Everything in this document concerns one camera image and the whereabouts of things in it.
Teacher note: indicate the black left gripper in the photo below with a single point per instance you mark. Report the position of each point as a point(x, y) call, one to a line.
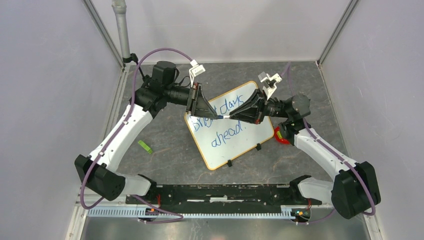
point(202, 108)

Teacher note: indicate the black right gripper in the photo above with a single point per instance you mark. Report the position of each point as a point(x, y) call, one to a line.
point(252, 110)

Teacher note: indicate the yellow framed whiteboard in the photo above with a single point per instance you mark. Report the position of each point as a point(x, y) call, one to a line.
point(222, 140)

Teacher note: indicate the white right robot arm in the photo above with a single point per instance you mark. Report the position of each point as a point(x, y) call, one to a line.
point(353, 188)

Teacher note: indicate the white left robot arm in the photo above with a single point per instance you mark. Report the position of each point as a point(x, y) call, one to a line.
point(98, 170)

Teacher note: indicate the red bowl with green block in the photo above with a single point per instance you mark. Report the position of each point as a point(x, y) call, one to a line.
point(279, 138)

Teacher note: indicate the green owl eraser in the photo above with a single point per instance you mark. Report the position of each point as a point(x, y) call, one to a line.
point(147, 148)

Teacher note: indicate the grey vertical pole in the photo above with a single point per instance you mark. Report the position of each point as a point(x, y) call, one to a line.
point(120, 9)

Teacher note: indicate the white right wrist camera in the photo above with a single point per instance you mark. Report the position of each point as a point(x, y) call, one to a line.
point(269, 83)

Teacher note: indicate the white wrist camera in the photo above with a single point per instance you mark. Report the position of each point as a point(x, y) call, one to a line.
point(269, 83)
point(195, 70)

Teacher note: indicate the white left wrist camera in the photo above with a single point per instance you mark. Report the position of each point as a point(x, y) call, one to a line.
point(195, 70)

